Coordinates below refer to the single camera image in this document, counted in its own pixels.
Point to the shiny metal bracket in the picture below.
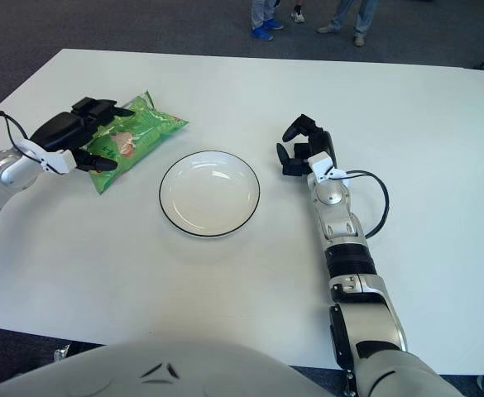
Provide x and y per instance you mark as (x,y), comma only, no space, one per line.
(61,353)

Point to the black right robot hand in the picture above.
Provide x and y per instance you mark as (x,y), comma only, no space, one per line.
(322,142)

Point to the white plate black rim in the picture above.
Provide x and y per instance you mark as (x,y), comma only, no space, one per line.
(208,194)

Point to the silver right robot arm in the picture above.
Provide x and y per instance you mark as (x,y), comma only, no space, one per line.
(365,306)

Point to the person with beige shoes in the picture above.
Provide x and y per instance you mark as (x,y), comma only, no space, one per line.
(365,16)

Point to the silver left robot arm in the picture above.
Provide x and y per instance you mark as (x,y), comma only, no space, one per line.
(1,178)

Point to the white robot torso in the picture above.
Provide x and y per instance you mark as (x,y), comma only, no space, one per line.
(163,372)

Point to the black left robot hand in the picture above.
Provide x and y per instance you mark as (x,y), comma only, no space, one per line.
(59,130)

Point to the person with blue shoes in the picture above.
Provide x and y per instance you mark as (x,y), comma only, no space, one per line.
(262,16)

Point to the green snack bag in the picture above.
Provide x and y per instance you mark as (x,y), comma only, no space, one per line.
(146,132)

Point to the person with white sneaker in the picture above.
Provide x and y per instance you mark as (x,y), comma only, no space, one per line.
(298,16)

